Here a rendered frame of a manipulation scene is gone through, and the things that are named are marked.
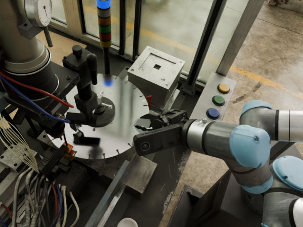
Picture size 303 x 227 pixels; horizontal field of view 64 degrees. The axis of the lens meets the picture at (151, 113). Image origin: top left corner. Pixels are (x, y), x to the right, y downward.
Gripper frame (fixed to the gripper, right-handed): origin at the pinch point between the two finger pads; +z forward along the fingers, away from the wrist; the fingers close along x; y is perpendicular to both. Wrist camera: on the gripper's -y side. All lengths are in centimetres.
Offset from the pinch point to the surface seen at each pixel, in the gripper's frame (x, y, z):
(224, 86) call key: 0.0, 45.4, -0.5
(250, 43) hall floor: 1, 223, 78
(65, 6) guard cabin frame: 43, 18, 62
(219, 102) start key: -4.2, 38.0, -2.6
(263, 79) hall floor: -32, 191, 51
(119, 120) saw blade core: -0.2, 1.3, 9.6
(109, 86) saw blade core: 9.4, 6.2, 19.4
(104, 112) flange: 3.1, -1.4, 12.8
